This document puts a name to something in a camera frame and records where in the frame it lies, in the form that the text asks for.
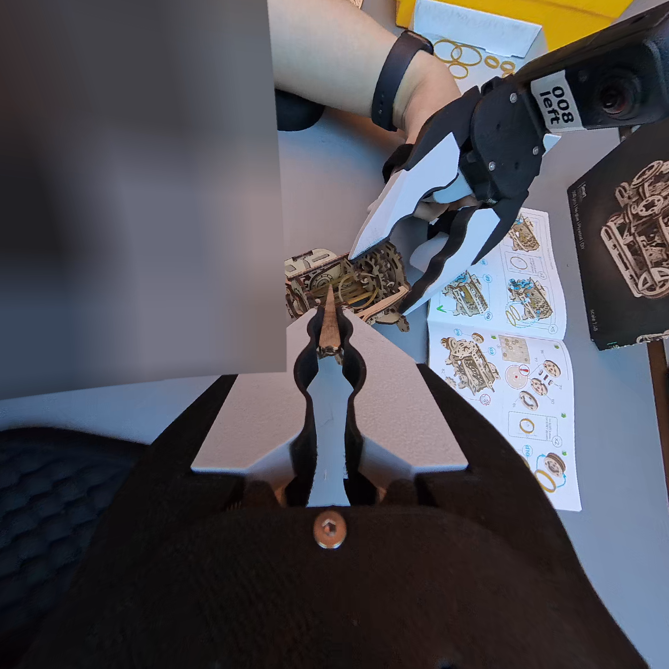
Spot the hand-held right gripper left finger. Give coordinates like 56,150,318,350
191,307,321,507

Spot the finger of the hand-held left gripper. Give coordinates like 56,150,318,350
347,132,477,262
397,206,505,317

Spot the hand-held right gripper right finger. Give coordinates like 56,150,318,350
334,307,469,505

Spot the pointed wooden stick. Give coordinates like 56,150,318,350
316,286,346,364

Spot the wooden mechanical model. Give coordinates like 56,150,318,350
285,241,411,332

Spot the person's left forearm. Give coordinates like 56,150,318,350
268,0,406,123

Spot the black model kit box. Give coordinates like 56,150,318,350
567,119,669,352

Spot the person's left hand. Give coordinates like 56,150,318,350
368,52,480,223

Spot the illustrated instruction booklet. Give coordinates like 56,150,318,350
426,208,583,513

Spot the group of yellow rubber bands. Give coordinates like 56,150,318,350
433,37,518,80

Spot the black wristband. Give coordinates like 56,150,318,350
371,30,435,132

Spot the yellow cardboard box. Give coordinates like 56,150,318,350
396,0,636,40

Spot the black rounded object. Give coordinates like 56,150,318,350
275,89,326,131

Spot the black honeycomb cushion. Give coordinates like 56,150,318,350
0,426,156,669

